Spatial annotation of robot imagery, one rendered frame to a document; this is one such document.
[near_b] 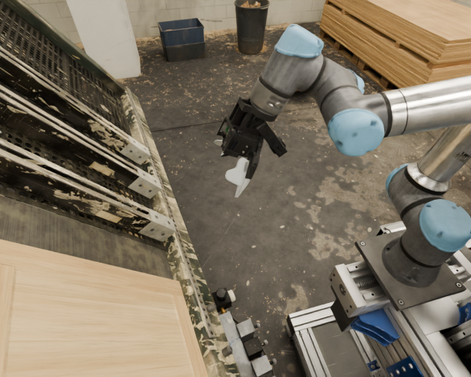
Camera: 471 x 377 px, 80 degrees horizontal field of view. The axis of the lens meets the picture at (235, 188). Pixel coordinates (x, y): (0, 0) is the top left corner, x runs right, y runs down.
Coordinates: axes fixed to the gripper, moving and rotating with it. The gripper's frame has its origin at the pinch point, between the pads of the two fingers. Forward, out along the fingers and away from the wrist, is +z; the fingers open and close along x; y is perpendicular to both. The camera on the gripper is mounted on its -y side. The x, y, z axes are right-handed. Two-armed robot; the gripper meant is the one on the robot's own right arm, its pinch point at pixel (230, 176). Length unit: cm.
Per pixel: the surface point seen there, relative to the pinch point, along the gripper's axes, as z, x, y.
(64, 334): 25.6, 25.4, 30.8
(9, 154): 15, -12, 47
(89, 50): 126, -347, 43
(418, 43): -59, -210, -260
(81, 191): 24.7, -11.6, 31.4
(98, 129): 36, -59, 28
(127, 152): 46, -60, 15
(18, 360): 21, 30, 37
